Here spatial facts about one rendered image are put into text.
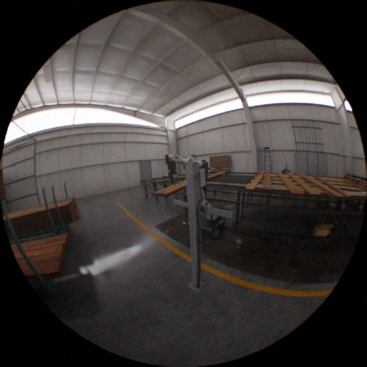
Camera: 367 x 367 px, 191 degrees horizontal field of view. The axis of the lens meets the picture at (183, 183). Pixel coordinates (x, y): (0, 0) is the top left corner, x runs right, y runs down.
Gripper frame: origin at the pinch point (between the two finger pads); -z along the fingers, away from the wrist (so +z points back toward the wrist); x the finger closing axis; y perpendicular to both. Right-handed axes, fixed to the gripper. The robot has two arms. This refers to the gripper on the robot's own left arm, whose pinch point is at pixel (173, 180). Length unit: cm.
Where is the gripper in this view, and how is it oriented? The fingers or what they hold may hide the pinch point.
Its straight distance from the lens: 111.5
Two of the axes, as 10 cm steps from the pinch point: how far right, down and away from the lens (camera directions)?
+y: 7.1, 0.5, -7.0
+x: -7.0, 1.7, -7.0
